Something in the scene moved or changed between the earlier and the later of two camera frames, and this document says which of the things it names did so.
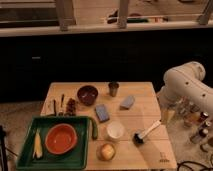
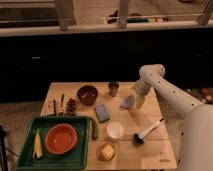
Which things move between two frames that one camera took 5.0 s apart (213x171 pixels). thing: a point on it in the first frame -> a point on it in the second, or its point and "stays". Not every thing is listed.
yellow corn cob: [37, 148] stays
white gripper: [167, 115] -> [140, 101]
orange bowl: [61, 138] stays
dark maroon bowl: [87, 95] stays
